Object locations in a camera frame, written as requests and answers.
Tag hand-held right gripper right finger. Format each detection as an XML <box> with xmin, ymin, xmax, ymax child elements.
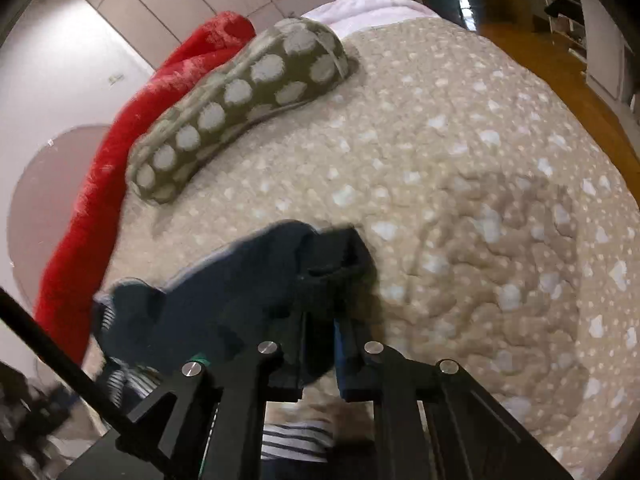
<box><xmin>333</xmin><ymin>309</ymin><xmax>574</xmax><ymax>480</ymax></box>

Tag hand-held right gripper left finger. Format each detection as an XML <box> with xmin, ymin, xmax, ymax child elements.
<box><xmin>115</xmin><ymin>280</ymin><xmax>307</xmax><ymax>480</ymax></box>

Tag dark navy pants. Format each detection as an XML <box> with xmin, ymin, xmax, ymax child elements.
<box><xmin>92</xmin><ymin>220</ymin><xmax>377</xmax><ymax>396</ymax></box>

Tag black rod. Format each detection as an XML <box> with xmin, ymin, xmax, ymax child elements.
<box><xmin>0</xmin><ymin>287</ymin><xmax>166</xmax><ymax>461</ymax></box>

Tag striped cloth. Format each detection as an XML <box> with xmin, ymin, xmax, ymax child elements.
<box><xmin>94</xmin><ymin>305</ymin><xmax>333</xmax><ymax>463</ymax></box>

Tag pink round board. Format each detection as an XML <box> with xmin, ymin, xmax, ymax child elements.
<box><xmin>10</xmin><ymin>124</ymin><xmax>113</xmax><ymax>306</ymax></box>

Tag beige dotted bed cover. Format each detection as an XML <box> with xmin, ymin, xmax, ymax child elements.
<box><xmin>82</xmin><ymin>15</ymin><xmax>640</xmax><ymax>480</ymax></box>

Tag red fleece blanket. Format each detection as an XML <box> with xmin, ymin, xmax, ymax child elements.
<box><xmin>32</xmin><ymin>11</ymin><xmax>257</xmax><ymax>366</ymax></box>

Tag white pillow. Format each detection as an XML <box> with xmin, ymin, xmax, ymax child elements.
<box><xmin>300</xmin><ymin>0</ymin><xmax>441</xmax><ymax>36</ymax></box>

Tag white cabinet door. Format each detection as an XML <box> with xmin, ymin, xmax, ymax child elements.
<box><xmin>575</xmin><ymin>0</ymin><xmax>640</xmax><ymax>107</ymax></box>

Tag white shelf unit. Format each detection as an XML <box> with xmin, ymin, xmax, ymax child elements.
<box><xmin>537</xmin><ymin>0</ymin><xmax>590</xmax><ymax>61</ymax></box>

